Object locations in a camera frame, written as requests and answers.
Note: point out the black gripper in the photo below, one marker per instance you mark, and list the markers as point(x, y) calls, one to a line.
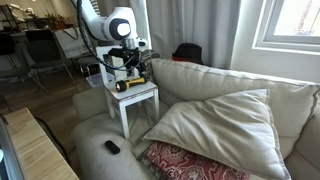
point(136, 62)

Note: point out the yellow black flashlight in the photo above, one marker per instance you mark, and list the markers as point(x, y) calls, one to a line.
point(131, 83)

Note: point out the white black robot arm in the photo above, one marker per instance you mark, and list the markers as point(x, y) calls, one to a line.
point(103, 26)

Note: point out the grey white patterned blanket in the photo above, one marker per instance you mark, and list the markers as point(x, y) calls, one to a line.
point(151, 55)

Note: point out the white distressed wooden table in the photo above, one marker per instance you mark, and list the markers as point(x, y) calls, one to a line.
point(133, 93)

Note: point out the clear plastic storage bin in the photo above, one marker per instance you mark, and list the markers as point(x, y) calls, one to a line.
point(95, 80)

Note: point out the black hat red band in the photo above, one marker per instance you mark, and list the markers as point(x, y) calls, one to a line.
point(188, 52)

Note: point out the white curtain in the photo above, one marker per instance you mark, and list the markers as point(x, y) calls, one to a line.
point(190, 23)

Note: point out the white tote bag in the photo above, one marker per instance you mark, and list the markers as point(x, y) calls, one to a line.
point(71, 43)

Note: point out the black remote control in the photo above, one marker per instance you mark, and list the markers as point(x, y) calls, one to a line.
point(112, 147)

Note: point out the beige sofa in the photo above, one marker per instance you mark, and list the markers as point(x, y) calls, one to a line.
point(233, 83)

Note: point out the red patterned pillow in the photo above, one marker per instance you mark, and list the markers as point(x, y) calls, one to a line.
point(186, 163)

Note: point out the beige pillow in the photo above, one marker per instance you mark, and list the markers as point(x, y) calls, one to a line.
point(226, 130)

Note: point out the black office chair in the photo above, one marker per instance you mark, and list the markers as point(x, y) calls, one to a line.
point(41, 50)
point(8, 56)

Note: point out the light wooden table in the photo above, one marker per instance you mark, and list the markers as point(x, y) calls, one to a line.
point(36, 150)

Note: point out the white framed window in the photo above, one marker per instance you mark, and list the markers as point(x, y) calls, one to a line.
point(293, 20)

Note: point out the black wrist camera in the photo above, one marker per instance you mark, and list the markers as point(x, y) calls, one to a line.
point(120, 52)

